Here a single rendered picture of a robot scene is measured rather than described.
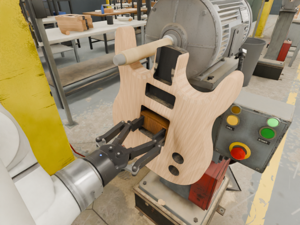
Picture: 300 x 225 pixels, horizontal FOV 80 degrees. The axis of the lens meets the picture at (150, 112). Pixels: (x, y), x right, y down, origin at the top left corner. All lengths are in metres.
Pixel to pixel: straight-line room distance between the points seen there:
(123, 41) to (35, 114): 0.99
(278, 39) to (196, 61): 3.54
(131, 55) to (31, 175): 0.30
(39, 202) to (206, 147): 0.35
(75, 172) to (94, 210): 1.24
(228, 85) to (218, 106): 0.05
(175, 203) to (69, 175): 0.95
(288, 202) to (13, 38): 2.15
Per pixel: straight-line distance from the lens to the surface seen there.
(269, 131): 0.55
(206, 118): 0.41
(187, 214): 1.23
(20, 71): 1.27
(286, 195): 1.95
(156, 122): 0.50
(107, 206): 1.60
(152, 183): 1.30
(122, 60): 0.41
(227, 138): 0.61
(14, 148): 0.32
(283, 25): 4.03
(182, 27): 0.56
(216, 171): 1.01
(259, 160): 0.62
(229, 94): 0.37
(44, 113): 1.40
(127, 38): 0.50
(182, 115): 0.44
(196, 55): 0.56
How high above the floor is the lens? 1.38
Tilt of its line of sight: 34 degrees down
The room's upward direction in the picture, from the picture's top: straight up
